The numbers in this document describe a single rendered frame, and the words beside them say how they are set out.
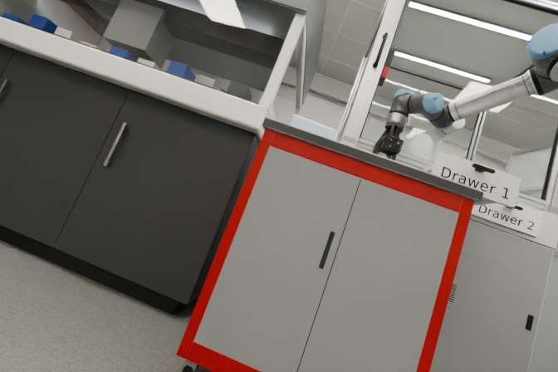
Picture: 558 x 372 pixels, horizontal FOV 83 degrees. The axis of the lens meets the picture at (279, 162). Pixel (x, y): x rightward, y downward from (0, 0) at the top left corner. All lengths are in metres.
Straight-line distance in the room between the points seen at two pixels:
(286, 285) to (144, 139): 0.90
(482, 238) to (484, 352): 0.46
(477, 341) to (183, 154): 1.44
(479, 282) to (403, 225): 0.81
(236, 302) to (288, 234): 0.22
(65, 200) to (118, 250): 0.32
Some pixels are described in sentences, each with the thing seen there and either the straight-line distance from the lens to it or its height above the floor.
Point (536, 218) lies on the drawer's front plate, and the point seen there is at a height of 0.89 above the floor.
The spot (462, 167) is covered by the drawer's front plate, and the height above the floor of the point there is 0.90.
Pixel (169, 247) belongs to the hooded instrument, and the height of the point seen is 0.24.
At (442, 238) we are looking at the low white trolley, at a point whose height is 0.60.
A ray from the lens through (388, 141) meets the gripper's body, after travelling 1.29.
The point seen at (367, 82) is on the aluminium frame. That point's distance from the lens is 1.65.
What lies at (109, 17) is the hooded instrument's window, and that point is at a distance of 1.73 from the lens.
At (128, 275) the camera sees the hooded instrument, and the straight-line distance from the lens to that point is 1.45.
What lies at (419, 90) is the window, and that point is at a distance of 1.72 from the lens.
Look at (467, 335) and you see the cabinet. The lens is 1.68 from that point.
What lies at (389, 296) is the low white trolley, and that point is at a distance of 0.92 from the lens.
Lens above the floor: 0.50
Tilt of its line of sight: 9 degrees up
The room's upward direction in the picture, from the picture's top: 21 degrees clockwise
